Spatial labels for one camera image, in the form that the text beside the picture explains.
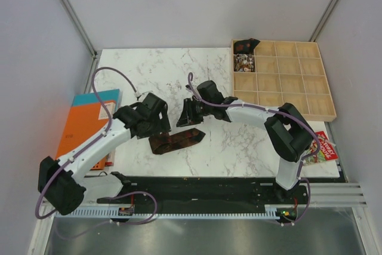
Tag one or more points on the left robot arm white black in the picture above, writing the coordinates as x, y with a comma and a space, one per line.
61, 181

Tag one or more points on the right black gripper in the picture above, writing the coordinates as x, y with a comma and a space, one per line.
187, 116

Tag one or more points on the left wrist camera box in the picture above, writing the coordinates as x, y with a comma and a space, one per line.
153, 102

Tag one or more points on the pen on red book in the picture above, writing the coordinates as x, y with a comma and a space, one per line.
324, 139

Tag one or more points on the brown red patterned tie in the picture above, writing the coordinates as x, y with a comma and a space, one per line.
165, 143

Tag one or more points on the red treehouse book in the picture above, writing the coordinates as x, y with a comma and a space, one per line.
327, 153

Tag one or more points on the teal folder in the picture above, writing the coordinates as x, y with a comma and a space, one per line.
95, 96

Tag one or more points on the rolled dark tie in tray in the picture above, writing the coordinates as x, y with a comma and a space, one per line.
245, 46

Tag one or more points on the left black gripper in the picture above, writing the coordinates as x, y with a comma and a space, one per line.
161, 127

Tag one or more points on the rolled colourful tie in tray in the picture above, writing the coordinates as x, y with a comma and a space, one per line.
244, 63

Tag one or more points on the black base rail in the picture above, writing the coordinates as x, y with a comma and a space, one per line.
205, 194

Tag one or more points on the white slotted cable duct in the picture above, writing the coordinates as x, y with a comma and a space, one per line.
115, 212

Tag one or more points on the orange folder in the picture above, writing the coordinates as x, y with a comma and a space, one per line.
85, 118

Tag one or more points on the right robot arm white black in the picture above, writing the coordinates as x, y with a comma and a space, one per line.
289, 132

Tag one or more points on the wooden compartment tray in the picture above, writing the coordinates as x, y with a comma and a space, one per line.
287, 72

